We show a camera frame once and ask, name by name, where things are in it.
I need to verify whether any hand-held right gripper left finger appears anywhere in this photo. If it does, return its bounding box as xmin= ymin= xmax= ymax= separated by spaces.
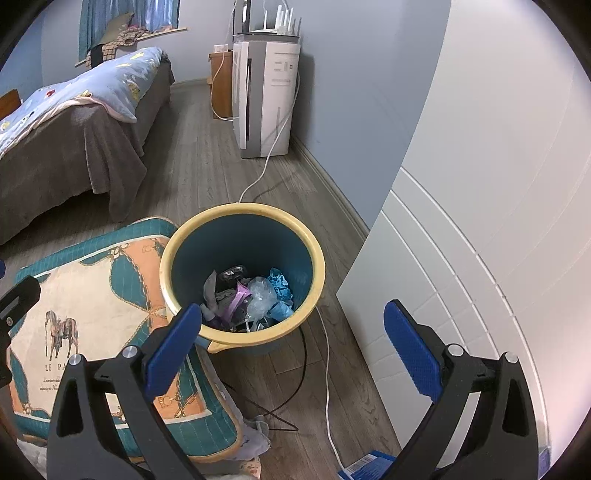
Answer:
xmin=46 ymin=301 xmax=204 ymax=480

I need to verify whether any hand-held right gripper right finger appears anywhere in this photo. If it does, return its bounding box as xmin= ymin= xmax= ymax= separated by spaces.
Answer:
xmin=382 ymin=299 xmax=540 ymax=480

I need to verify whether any grey cloth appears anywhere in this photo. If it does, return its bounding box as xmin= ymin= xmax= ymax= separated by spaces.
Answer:
xmin=202 ymin=271 xmax=232 ymax=321

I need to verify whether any black plastic bag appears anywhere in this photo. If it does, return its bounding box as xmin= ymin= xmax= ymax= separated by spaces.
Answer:
xmin=215 ymin=265 xmax=259 ymax=333

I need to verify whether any clear plastic bag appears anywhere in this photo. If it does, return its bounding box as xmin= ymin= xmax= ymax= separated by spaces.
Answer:
xmin=245 ymin=276 xmax=280 ymax=330

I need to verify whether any blue glove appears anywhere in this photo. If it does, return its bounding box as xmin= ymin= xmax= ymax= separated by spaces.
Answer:
xmin=267 ymin=268 xmax=294 ymax=302

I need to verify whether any teal bin with yellow rim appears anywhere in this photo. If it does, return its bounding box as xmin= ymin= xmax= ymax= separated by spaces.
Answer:
xmin=159 ymin=203 xmax=326 ymax=356

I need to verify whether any teal orange printed cushion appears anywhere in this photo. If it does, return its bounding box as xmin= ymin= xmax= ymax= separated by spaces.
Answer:
xmin=7 ymin=217 xmax=245 ymax=462

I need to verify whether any white fluffy cloth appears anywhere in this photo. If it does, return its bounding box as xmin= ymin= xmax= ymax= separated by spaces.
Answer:
xmin=18 ymin=438 xmax=49 ymax=480

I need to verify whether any bed with grey blanket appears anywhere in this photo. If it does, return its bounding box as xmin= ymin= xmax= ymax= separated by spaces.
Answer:
xmin=0 ymin=55 xmax=176 ymax=245

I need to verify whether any crumpled pale cloth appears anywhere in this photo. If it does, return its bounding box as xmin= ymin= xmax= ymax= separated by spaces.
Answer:
xmin=231 ymin=413 xmax=273 ymax=476

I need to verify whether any blue white box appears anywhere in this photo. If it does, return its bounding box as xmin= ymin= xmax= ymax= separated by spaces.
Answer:
xmin=337 ymin=451 xmax=398 ymax=480

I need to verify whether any blue printed quilt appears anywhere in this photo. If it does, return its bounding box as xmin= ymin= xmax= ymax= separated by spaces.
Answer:
xmin=0 ymin=46 xmax=169 ymax=160

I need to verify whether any plaid cloth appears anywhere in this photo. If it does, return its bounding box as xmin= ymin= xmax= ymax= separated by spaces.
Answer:
xmin=90 ymin=25 xmax=144 ymax=61

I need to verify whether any blue curtain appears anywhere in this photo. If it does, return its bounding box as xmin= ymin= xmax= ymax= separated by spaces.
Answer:
xmin=78 ymin=0 xmax=181 ymax=56

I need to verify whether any wooden cabinet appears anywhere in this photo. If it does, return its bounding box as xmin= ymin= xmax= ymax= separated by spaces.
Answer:
xmin=208 ymin=50 xmax=234 ymax=120

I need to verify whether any white air purifier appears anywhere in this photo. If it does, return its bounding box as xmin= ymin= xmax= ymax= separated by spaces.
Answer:
xmin=232 ymin=33 xmax=302 ymax=160

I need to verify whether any wooden windowsill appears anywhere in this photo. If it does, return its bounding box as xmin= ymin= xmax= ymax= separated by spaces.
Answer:
xmin=76 ymin=27 xmax=188 ymax=65

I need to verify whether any white router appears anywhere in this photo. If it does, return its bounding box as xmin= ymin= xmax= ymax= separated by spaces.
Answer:
xmin=252 ymin=4 xmax=303 ymax=37

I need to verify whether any flat screen television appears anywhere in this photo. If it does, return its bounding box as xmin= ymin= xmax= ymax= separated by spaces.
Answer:
xmin=232 ymin=0 xmax=252 ymax=35

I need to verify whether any white cable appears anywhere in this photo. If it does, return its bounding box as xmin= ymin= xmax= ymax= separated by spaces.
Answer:
xmin=238 ymin=69 xmax=301 ymax=204
xmin=315 ymin=307 xmax=345 ymax=469
xmin=210 ymin=51 xmax=235 ymax=121

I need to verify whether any black cable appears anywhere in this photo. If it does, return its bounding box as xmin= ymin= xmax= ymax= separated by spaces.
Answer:
xmin=233 ymin=316 xmax=308 ymax=432

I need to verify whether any wooden bed frame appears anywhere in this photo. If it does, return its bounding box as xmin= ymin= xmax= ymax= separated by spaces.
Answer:
xmin=0 ymin=89 xmax=23 ymax=121

